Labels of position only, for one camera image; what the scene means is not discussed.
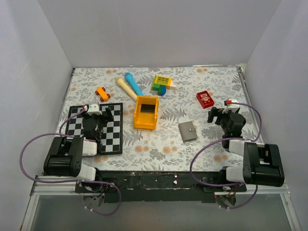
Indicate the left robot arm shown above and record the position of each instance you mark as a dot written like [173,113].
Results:
[64,157]

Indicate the orange toy car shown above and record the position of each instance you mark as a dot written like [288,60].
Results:
[100,91]

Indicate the grey card holder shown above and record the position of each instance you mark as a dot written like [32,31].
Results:
[187,131]

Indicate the black card in bin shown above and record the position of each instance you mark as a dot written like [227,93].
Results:
[147,108]

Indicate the black white chessboard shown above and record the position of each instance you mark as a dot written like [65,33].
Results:
[107,132]

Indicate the aluminium frame rail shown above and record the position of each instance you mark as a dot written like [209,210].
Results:
[62,187]

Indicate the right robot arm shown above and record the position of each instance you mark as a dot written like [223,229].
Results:
[261,162]

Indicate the cream wooden pin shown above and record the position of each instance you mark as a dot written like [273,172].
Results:
[119,81]

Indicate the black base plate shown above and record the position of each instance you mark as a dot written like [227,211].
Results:
[154,186]

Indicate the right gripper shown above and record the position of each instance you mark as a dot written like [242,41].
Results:
[216,112]

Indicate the red owl block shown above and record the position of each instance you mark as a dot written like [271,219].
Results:
[205,99]

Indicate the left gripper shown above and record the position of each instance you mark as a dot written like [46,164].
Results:
[109,118]

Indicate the yellow toy bin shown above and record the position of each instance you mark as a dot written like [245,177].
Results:
[145,120]

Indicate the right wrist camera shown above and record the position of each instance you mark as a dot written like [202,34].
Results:
[231,106]

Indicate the colourful block house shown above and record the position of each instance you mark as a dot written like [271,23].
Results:
[162,84]

